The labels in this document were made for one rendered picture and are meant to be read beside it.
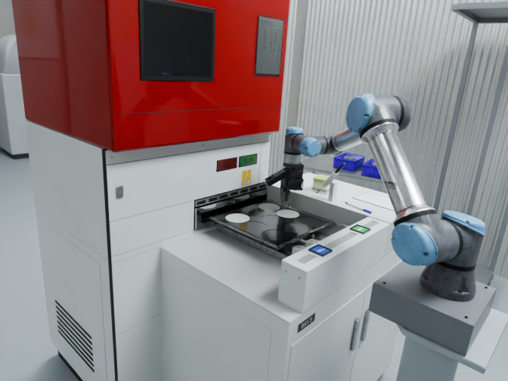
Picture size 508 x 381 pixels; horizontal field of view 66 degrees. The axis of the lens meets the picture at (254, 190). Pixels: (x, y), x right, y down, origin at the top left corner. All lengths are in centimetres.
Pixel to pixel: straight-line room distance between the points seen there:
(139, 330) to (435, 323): 107
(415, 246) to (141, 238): 92
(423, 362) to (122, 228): 105
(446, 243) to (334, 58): 311
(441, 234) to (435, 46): 269
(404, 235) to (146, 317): 103
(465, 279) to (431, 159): 250
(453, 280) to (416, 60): 269
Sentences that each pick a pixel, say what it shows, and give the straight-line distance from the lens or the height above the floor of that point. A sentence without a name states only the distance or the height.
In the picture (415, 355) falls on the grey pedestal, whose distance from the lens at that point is 139.
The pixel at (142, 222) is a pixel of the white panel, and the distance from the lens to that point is 147.
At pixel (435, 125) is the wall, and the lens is 366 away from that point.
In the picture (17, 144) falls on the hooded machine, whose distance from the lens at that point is 652.
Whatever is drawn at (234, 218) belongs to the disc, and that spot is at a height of 90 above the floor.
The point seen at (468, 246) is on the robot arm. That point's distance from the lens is 121.
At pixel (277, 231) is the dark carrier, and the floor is 90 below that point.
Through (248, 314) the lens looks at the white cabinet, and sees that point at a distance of 128.
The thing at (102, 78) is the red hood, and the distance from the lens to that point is 129.
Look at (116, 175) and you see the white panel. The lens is 136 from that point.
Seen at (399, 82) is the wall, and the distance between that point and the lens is 376.
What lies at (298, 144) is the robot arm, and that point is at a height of 122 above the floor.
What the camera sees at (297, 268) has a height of 96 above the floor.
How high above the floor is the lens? 151
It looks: 18 degrees down
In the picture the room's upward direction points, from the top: 4 degrees clockwise
